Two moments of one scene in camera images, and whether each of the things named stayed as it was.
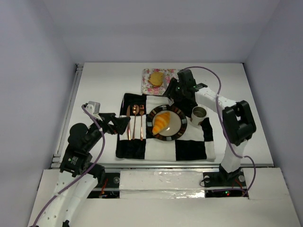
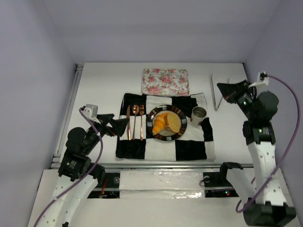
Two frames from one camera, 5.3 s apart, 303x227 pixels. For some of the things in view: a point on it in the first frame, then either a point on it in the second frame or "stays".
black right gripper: [176, 92] -> [236, 91]
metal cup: [198, 113] stays
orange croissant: [161, 122] stays
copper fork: [141, 110] stays
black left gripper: [111, 121] stays
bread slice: [156, 78] -> [173, 120]
